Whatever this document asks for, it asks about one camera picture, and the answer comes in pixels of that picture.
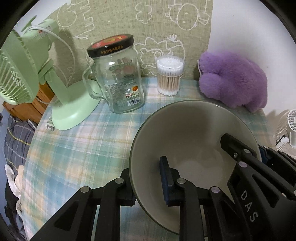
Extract purple plush toy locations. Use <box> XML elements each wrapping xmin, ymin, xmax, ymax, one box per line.
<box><xmin>198</xmin><ymin>51</ymin><xmax>268</xmax><ymax>113</ymax></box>

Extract grey plaid pillow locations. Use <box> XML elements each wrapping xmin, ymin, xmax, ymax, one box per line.
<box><xmin>4</xmin><ymin>115</ymin><xmax>38</xmax><ymax>175</ymax></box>

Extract green cartoon wall cloth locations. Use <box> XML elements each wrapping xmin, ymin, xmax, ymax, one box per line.
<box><xmin>50</xmin><ymin>1</ymin><xmax>213</xmax><ymax>83</ymax></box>

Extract white standing fan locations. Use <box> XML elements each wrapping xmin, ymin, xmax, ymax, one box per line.
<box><xmin>275</xmin><ymin>109</ymin><xmax>295</xmax><ymax>152</ymax></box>

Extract cotton swab container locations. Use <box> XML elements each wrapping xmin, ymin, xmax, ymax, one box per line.
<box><xmin>156</xmin><ymin>55</ymin><xmax>185</xmax><ymax>96</ymax></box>

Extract green desk fan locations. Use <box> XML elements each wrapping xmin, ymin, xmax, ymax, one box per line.
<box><xmin>1</xmin><ymin>19</ymin><xmax>99</xmax><ymax>131</ymax></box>

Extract large green rimmed bowl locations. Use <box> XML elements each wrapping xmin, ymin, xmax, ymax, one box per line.
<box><xmin>129</xmin><ymin>100</ymin><xmax>259</xmax><ymax>234</ymax></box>

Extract green fan cord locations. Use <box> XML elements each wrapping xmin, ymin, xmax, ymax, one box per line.
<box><xmin>28</xmin><ymin>25</ymin><xmax>77</xmax><ymax>130</ymax></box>

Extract glass jar black lid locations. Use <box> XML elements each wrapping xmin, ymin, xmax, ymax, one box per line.
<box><xmin>82</xmin><ymin>34</ymin><xmax>145</xmax><ymax>113</ymax></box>

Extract white cloth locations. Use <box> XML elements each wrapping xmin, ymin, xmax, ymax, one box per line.
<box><xmin>4</xmin><ymin>164</ymin><xmax>25</xmax><ymax>212</ymax></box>

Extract wooden bed headboard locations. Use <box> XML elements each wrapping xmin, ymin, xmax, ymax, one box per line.
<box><xmin>3</xmin><ymin>83</ymin><xmax>54</xmax><ymax>123</ymax></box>

